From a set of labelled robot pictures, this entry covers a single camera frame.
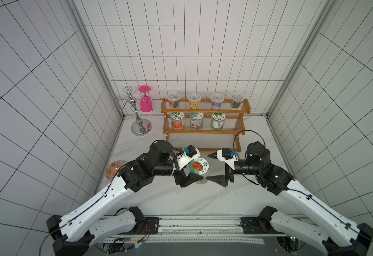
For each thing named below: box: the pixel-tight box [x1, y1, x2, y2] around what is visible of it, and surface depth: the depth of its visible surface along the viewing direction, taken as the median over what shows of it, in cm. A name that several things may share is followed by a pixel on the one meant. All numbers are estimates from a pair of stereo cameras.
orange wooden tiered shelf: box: [160, 97, 251, 152], surface depth 89 cm
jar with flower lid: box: [170, 112, 185, 130], surface depth 90 cm
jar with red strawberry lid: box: [189, 157, 210, 185], surface depth 61 cm
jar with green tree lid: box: [210, 112, 226, 131], surface depth 89 cm
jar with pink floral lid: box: [189, 112, 205, 130], surface depth 89 cm
